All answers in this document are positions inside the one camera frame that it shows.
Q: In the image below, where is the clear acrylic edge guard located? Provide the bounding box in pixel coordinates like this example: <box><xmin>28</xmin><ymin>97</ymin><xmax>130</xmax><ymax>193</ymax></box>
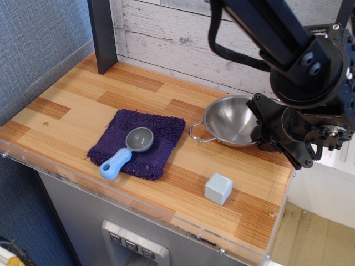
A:
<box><xmin>1</xmin><ymin>135</ymin><xmax>293</xmax><ymax>265</ymax></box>

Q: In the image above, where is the steel button panel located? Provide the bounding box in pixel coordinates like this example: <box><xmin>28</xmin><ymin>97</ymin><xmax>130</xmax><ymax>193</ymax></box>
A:
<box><xmin>101</xmin><ymin>220</ymin><xmax>170</xmax><ymax>265</ymax></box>

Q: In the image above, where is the dark grey right post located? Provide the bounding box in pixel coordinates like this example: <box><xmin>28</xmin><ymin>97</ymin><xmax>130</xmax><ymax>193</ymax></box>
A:
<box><xmin>335</xmin><ymin>0</ymin><xmax>354</xmax><ymax>28</ymax></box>

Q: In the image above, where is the blue grey measuring scoop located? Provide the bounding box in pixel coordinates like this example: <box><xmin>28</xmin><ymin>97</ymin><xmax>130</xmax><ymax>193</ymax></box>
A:
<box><xmin>99</xmin><ymin>127</ymin><xmax>154</xmax><ymax>180</ymax></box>

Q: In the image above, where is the yellow black object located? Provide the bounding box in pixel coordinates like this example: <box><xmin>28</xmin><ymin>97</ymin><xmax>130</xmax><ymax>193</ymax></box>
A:
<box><xmin>1</xmin><ymin>239</ymin><xmax>37</xmax><ymax>266</ymax></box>

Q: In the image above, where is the dark grey left post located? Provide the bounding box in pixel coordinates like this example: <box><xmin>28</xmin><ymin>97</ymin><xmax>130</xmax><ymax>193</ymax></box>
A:
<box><xmin>87</xmin><ymin>0</ymin><xmax>118</xmax><ymax>74</ymax></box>

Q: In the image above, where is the dark grey post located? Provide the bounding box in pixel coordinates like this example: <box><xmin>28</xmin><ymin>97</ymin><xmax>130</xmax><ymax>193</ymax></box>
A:
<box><xmin>87</xmin><ymin>0</ymin><xmax>118</xmax><ymax>74</ymax></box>
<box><xmin>335</xmin><ymin>0</ymin><xmax>354</xmax><ymax>28</ymax></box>

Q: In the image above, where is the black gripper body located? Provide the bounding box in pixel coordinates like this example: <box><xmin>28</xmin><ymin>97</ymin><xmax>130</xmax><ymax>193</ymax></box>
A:
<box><xmin>247</xmin><ymin>24</ymin><xmax>354</xmax><ymax>170</ymax></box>

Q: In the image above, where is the purple towel cloth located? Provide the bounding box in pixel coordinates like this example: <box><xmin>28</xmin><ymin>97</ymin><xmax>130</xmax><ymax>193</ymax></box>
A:
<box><xmin>87</xmin><ymin>109</ymin><xmax>186</xmax><ymax>180</ymax></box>

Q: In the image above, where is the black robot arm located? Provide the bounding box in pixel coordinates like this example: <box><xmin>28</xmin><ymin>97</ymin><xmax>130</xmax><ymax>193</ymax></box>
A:
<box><xmin>219</xmin><ymin>1</ymin><xmax>354</xmax><ymax>170</ymax></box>

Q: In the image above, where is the small steel bowl with handle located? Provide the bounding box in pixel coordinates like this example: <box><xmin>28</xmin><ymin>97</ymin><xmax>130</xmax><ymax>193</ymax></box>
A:
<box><xmin>189</xmin><ymin>95</ymin><xmax>262</xmax><ymax>147</ymax></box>

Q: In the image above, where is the white toy sink unit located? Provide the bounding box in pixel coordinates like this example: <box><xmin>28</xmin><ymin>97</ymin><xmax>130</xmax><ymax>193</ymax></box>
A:
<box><xmin>288</xmin><ymin>140</ymin><xmax>354</xmax><ymax>228</ymax></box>

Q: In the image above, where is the pale grey block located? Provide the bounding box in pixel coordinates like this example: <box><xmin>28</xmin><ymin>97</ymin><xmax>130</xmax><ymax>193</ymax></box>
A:
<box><xmin>204</xmin><ymin>172</ymin><xmax>233</xmax><ymax>206</ymax></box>

